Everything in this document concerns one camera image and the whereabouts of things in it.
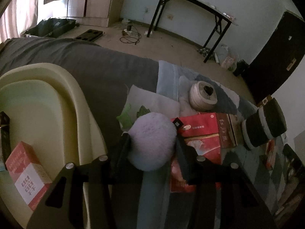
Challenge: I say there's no small black tag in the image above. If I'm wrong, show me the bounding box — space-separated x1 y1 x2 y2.
172 117 184 131

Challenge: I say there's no light wooden wardrobe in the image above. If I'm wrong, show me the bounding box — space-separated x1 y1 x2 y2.
43 0 129 27

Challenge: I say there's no fluffy lavender plush ball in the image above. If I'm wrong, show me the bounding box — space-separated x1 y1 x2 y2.
127 113 178 172

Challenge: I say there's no brown box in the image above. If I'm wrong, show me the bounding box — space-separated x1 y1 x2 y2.
256 95 273 108

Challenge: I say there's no black white plush cylinder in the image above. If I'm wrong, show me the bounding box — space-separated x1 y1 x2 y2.
241 97 287 151

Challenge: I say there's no red and white carton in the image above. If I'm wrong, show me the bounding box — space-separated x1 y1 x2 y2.
216 113 242 149

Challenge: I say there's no black foam tray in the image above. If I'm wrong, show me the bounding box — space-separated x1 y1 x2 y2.
75 29 104 42

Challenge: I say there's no cream plastic basin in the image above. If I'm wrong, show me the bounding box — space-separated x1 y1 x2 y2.
0 63 108 229

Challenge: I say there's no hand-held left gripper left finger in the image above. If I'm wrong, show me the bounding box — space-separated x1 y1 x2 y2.
26 135 134 229

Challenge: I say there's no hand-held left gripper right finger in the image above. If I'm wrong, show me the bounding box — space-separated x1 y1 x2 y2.
175 135 277 229

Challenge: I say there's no small red white box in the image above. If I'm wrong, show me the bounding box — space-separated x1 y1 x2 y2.
265 140 275 171

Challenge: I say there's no red and white box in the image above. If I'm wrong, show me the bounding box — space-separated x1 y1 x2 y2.
5 141 52 212

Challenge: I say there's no dark door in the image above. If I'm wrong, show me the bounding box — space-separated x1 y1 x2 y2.
242 10 305 103

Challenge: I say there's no dark printed bag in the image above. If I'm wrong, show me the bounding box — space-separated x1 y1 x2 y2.
274 143 305 223

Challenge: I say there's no black floor cable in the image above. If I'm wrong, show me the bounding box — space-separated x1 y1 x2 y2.
119 24 143 46

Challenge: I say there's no black bin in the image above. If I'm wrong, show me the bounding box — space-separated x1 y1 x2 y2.
234 59 250 77

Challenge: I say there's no white cloth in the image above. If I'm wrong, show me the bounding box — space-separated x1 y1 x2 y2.
116 85 180 135

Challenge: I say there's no light blue blanket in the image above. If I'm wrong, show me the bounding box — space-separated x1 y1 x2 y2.
140 60 287 229

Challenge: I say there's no dark storage bin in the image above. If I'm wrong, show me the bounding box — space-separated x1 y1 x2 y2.
23 17 78 39

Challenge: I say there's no striped curtain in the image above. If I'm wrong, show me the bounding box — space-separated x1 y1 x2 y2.
0 0 41 44

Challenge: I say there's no white plastic bag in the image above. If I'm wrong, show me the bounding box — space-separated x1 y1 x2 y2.
214 44 239 72

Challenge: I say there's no large red box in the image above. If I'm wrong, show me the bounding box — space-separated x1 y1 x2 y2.
170 112 223 194

